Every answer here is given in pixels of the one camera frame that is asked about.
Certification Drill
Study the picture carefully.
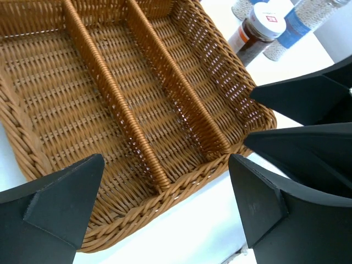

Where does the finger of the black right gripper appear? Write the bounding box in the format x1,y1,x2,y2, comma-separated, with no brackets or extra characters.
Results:
244,123,351,198
250,56,351,124

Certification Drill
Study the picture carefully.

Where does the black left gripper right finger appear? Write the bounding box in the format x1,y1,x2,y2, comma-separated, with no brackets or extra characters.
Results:
228,154,351,263

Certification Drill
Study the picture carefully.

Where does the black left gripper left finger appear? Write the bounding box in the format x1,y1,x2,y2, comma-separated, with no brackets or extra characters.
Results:
1,154,105,263

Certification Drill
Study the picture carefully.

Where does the blue-label white granule bottle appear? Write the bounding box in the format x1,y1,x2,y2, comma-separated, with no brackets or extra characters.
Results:
263,0,350,61

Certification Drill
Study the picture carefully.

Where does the white-lid brown spice jar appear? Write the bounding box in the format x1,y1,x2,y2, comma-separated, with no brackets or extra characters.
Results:
229,1,286,54

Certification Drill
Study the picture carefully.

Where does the brown wicker divided basket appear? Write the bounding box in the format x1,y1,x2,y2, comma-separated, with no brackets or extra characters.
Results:
1,1,277,253

